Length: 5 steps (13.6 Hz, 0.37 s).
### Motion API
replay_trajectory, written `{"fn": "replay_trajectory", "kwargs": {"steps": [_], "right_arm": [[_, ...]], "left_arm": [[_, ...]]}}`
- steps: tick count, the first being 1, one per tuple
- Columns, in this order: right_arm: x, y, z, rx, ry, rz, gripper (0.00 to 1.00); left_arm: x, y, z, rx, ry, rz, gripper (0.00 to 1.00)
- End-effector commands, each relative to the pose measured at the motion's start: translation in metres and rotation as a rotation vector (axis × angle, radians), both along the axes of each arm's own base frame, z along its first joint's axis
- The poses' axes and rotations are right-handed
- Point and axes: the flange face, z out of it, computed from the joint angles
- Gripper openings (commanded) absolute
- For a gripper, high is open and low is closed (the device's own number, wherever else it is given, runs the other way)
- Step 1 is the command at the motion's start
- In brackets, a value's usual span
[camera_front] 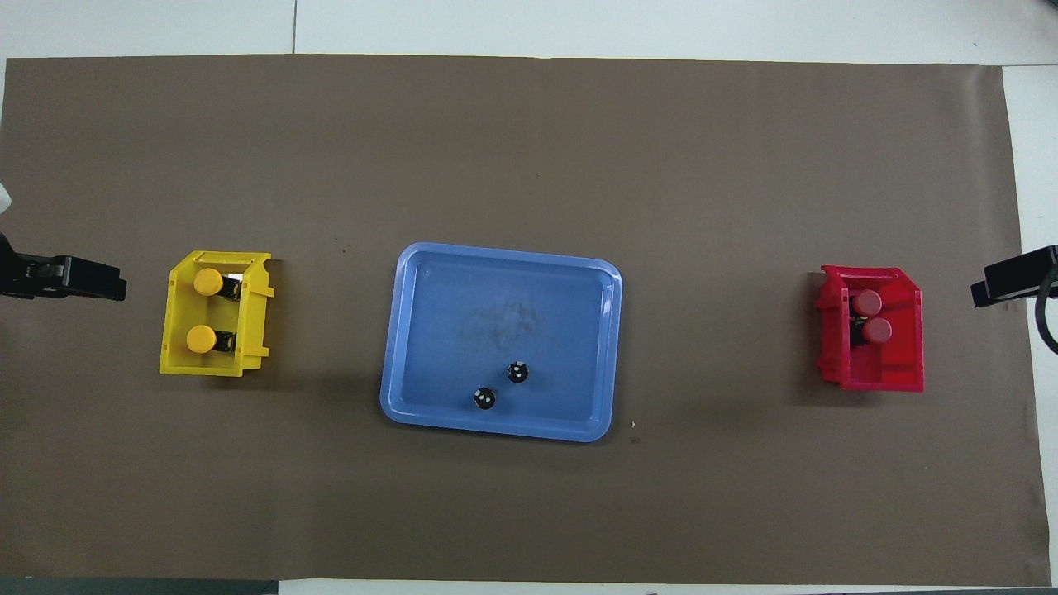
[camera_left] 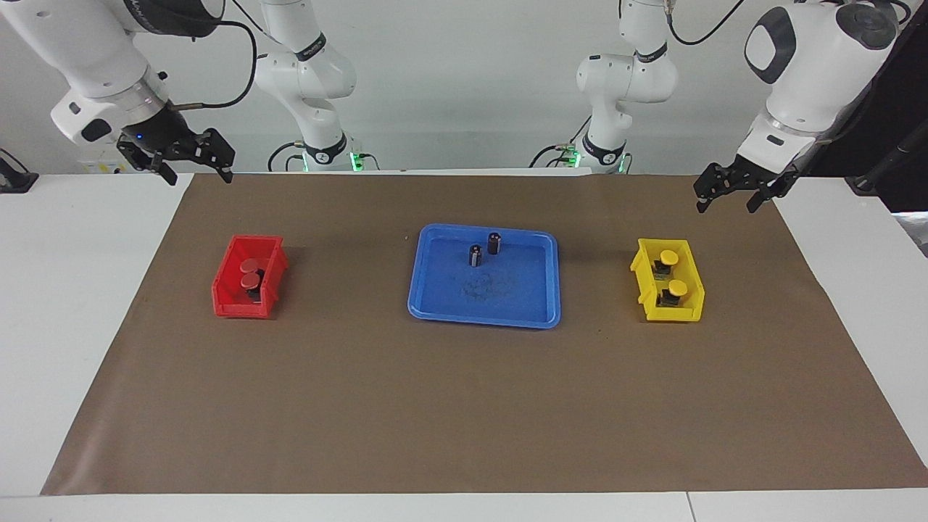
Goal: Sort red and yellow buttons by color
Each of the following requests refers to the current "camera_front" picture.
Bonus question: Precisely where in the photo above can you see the red plastic bin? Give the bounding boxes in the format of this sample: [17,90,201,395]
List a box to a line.
[814,264,925,393]

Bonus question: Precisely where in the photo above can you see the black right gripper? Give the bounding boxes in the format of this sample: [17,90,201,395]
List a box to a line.
[970,245,1058,308]

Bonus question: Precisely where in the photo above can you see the brown paper table mat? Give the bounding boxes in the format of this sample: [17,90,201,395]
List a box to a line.
[0,54,1052,586]

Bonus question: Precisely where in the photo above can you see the yellow plastic bin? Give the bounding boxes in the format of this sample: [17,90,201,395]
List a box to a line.
[159,250,275,378]

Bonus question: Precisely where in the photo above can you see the blue plastic tray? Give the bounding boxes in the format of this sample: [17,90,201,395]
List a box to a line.
[379,241,623,444]

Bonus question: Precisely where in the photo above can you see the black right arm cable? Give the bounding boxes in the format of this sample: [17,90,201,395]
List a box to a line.
[1035,269,1058,355]

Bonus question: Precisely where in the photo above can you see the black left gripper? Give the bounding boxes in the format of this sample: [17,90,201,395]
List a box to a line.
[0,234,128,302]

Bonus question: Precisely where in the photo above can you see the yellow push button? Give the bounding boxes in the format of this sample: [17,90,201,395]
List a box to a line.
[185,324,241,356]
[193,268,242,302]

